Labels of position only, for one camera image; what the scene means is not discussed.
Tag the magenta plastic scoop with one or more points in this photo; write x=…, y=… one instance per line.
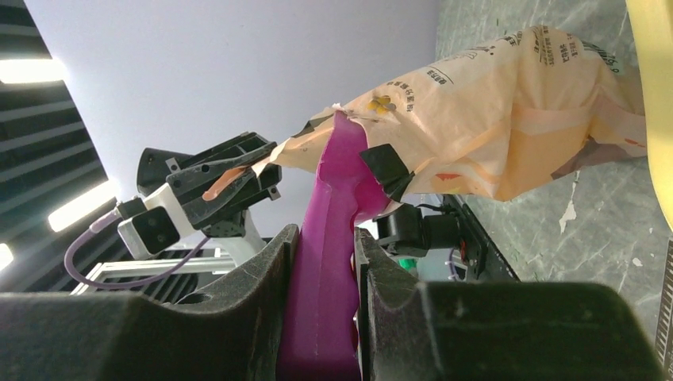
x=319, y=337

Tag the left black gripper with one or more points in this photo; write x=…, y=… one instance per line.
x=211, y=192

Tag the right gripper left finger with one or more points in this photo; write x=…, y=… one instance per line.
x=229, y=329

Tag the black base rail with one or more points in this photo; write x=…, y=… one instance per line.
x=484, y=260

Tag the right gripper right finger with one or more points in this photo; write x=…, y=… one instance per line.
x=415, y=330

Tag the yellow green litter box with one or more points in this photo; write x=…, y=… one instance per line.
x=651, y=23

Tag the pink cat litter bag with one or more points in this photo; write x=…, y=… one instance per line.
x=495, y=120

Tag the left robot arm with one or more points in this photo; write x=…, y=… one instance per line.
x=235, y=235

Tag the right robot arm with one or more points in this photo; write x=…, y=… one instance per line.
x=415, y=231

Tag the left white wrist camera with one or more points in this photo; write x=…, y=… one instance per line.
x=152, y=224

